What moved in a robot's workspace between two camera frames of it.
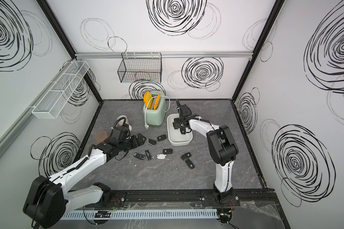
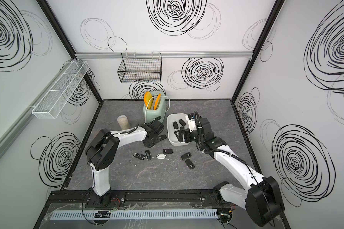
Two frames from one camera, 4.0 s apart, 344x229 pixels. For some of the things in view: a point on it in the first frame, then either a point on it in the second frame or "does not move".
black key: [185, 156] does not move
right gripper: [177, 124] -> [187, 132]
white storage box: [176, 138] does not move
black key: [190, 164] does not move
